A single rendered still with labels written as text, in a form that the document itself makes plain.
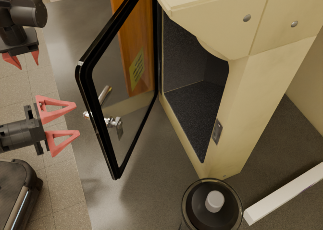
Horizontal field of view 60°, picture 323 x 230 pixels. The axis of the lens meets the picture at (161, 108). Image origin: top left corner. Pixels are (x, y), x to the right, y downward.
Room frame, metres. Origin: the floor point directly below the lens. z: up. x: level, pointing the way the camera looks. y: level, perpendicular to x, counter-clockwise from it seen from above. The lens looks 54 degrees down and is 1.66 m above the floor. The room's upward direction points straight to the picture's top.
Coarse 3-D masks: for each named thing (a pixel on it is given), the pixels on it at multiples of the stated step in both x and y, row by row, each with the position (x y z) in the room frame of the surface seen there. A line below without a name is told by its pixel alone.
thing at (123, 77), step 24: (144, 0) 0.49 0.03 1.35; (144, 24) 0.48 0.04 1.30; (120, 48) 0.38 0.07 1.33; (144, 48) 0.47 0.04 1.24; (96, 72) 0.30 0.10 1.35; (120, 72) 0.36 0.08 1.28; (144, 72) 0.47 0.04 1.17; (120, 96) 0.35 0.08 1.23; (144, 96) 0.46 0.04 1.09; (120, 144) 0.31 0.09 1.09
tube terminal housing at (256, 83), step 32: (288, 0) 0.28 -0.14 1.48; (320, 0) 0.30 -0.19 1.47; (256, 32) 0.27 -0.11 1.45; (288, 32) 0.29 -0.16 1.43; (256, 64) 0.27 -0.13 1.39; (288, 64) 0.30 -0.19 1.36; (160, 96) 0.55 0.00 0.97; (224, 96) 0.29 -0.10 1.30; (256, 96) 0.28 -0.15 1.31; (224, 128) 0.27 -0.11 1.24; (256, 128) 0.30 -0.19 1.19; (192, 160) 0.34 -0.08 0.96; (224, 160) 0.28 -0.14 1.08
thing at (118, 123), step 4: (112, 120) 0.31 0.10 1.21; (116, 120) 0.30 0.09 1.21; (120, 120) 0.31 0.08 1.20; (112, 124) 0.30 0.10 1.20; (116, 124) 0.29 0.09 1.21; (120, 124) 0.30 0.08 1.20; (116, 128) 0.29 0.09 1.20; (120, 128) 0.29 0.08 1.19; (120, 132) 0.30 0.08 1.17; (120, 136) 0.29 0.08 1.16
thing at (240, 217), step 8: (192, 184) 0.19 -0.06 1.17; (224, 184) 0.19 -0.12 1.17; (232, 192) 0.18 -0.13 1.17; (184, 200) 0.16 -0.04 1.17; (240, 200) 0.16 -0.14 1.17; (184, 208) 0.15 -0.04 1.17; (240, 208) 0.15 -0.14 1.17; (184, 216) 0.13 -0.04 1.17; (240, 216) 0.13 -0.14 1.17; (184, 224) 0.14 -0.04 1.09; (192, 224) 0.12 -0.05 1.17; (240, 224) 0.12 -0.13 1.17
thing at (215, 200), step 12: (192, 192) 0.17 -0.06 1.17; (204, 192) 0.17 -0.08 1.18; (216, 192) 0.16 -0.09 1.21; (228, 192) 0.17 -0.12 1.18; (192, 204) 0.15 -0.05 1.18; (204, 204) 0.15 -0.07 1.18; (216, 204) 0.14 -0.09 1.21; (228, 204) 0.15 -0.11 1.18; (192, 216) 0.13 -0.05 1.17; (204, 216) 0.13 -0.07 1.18; (216, 216) 0.13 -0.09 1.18; (228, 216) 0.13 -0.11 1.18; (204, 228) 0.11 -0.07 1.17; (216, 228) 0.11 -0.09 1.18; (228, 228) 0.11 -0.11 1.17
